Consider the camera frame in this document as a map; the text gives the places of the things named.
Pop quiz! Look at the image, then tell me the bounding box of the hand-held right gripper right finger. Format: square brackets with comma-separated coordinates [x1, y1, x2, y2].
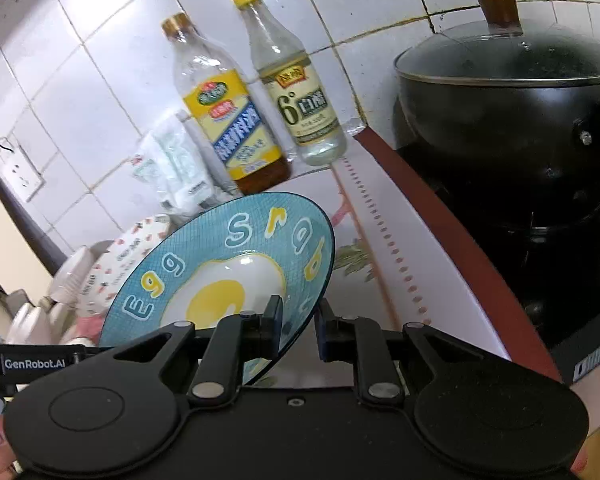
[316, 299, 511, 408]

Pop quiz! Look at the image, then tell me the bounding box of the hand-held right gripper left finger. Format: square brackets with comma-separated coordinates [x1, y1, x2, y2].
[112, 295, 284, 408]

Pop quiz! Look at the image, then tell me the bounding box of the blue egg print plate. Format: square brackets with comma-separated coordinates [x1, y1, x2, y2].
[99, 191, 336, 388]

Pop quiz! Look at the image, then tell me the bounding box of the white bowl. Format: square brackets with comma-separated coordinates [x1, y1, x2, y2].
[45, 245, 116, 311]
[5, 302, 53, 346]

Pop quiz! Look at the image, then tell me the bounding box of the clear plastic bag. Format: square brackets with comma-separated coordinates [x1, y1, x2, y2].
[130, 112, 243, 218]

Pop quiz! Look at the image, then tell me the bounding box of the brown cap sauce bottle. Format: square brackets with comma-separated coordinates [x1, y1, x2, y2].
[161, 12, 292, 196]

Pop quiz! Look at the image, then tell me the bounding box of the yellow cap vinegar bottle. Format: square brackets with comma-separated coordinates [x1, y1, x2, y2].
[230, 0, 348, 167]

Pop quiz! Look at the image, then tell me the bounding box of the black gas stove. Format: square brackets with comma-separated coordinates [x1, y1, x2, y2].
[392, 145, 600, 386]

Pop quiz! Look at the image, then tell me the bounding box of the black cooking pot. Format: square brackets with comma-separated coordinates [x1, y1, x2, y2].
[394, 35, 600, 183]

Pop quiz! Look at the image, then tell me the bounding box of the glass lid brown knob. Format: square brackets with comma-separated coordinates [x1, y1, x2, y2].
[394, 0, 600, 83]

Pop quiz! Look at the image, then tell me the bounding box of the white wall socket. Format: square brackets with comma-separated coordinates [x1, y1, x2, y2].
[0, 147, 46, 203]

